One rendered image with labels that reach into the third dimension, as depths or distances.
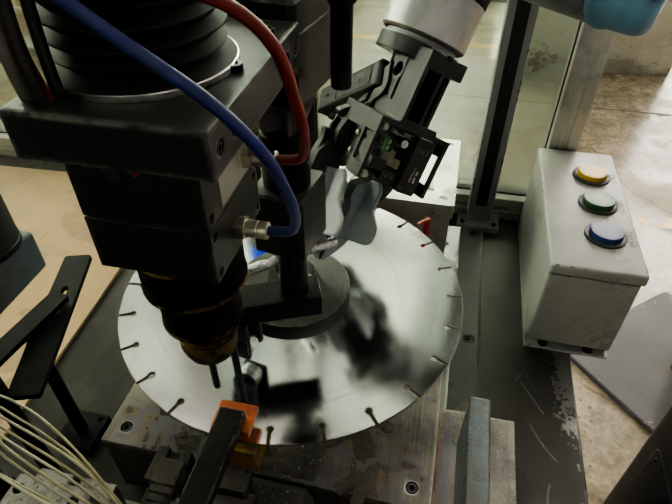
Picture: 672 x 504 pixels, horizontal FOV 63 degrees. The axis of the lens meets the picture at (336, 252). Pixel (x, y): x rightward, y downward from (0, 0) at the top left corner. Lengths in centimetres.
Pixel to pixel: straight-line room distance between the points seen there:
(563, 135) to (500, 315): 30
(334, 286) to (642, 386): 140
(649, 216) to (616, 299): 181
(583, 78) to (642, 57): 297
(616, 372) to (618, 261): 112
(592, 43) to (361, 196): 46
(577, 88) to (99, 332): 76
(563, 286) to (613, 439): 103
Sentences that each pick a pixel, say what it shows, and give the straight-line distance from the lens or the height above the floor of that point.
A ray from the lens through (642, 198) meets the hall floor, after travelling 264.
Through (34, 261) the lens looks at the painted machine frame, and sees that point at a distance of 53.
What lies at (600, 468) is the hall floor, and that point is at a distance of 164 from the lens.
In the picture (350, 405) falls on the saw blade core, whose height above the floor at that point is 95.
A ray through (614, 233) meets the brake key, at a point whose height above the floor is 91.
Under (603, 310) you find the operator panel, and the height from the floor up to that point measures 83.
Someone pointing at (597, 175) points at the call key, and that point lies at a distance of 86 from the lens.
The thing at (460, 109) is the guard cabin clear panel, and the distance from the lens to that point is 91.
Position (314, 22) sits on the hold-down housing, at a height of 123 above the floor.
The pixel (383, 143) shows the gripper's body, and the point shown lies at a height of 111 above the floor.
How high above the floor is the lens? 133
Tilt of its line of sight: 41 degrees down
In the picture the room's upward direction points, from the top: straight up
